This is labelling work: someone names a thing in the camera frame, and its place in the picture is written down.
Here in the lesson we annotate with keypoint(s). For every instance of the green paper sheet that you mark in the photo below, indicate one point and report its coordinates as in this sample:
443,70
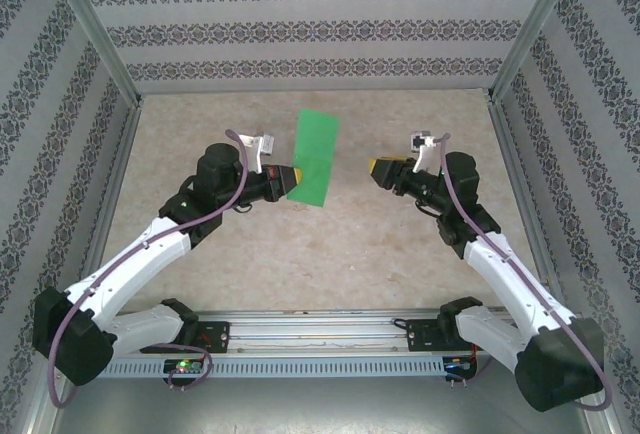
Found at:
315,144

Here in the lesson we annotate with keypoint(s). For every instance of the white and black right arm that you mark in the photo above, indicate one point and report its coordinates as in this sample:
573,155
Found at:
520,284

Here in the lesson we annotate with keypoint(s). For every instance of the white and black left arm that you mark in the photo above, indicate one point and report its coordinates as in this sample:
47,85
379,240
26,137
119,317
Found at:
140,266

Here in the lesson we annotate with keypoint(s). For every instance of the grey metal sheet panel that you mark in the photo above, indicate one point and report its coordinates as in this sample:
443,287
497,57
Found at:
320,409

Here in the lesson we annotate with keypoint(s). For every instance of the small controller circuit board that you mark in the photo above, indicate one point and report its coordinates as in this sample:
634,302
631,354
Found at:
457,365
184,366

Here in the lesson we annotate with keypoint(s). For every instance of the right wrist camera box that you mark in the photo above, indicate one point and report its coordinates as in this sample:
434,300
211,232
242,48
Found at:
422,146

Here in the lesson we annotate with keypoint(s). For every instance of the aluminium table edge rail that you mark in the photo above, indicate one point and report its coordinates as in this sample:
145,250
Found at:
123,154
511,154

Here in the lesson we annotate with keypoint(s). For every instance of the long aluminium mounting rail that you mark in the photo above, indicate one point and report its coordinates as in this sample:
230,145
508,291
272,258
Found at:
310,334

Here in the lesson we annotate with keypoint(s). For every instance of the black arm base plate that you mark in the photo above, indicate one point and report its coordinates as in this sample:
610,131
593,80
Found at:
215,336
422,336

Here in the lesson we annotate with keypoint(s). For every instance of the aluminium frame post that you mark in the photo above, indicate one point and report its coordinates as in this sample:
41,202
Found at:
97,29
532,29

